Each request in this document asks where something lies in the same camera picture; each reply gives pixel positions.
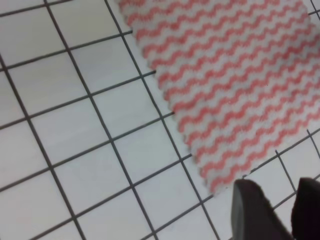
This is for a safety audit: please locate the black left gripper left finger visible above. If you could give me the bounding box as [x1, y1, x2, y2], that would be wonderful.
[231, 179, 293, 240]

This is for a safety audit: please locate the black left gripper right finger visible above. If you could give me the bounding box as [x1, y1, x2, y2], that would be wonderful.
[291, 177, 320, 240]

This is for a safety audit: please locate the pink wavy striped towel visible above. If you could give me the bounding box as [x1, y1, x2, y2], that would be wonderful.
[117, 0, 320, 194]

